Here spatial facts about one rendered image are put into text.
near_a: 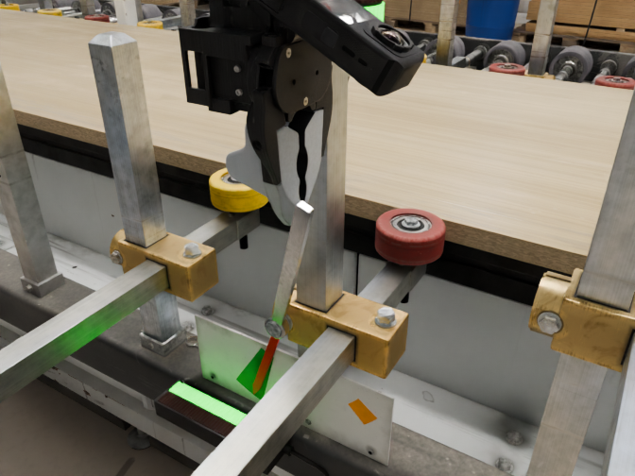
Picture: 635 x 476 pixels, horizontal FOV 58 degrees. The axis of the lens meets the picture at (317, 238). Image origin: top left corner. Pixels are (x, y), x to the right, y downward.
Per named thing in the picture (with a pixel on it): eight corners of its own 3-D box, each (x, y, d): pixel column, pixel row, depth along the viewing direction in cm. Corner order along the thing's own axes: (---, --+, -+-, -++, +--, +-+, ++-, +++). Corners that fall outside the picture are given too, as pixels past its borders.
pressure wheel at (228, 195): (277, 257, 80) (274, 181, 74) (220, 265, 78) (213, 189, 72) (265, 230, 87) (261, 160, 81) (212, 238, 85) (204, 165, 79)
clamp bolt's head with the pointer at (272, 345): (254, 409, 66) (285, 329, 57) (237, 396, 67) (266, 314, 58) (263, 399, 68) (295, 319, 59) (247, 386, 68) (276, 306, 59)
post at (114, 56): (171, 392, 80) (109, 37, 56) (153, 382, 82) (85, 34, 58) (188, 377, 83) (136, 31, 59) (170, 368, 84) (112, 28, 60)
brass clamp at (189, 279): (188, 305, 67) (183, 269, 64) (109, 272, 73) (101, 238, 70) (222, 280, 71) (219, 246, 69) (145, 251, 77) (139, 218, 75)
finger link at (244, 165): (244, 209, 48) (236, 102, 44) (303, 227, 46) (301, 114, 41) (220, 224, 46) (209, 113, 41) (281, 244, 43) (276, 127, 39)
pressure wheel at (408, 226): (420, 328, 66) (431, 243, 61) (360, 307, 70) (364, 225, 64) (445, 294, 72) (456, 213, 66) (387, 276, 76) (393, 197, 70)
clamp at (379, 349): (385, 381, 56) (388, 340, 53) (271, 334, 62) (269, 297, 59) (408, 348, 60) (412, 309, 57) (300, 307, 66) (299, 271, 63)
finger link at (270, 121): (283, 165, 44) (280, 50, 40) (303, 170, 43) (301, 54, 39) (247, 188, 41) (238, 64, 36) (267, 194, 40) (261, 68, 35)
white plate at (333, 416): (386, 467, 61) (392, 400, 56) (200, 378, 73) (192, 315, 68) (388, 464, 61) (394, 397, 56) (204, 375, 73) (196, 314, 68)
